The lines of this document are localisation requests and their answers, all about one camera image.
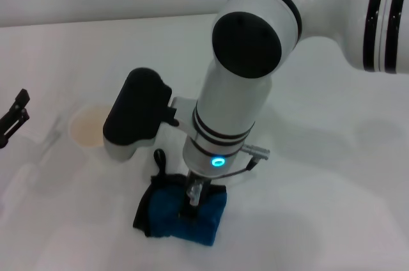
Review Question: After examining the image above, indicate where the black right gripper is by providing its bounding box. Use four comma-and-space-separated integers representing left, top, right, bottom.
183, 171, 212, 218

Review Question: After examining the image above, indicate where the blue rag with black trim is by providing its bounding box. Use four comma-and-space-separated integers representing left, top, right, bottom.
132, 148, 229, 247

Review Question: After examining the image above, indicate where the white paper cup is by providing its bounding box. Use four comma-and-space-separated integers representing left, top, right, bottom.
67, 104, 113, 165

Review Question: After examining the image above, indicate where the thin black cable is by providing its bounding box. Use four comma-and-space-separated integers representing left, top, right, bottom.
219, 161, 254, 177

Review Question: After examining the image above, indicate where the silver cable connector plug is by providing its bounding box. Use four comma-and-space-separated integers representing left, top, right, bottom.
240, 144, 272, 170

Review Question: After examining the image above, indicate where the right wrist camera housing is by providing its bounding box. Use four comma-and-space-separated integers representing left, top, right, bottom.
102, 66, 196, 162

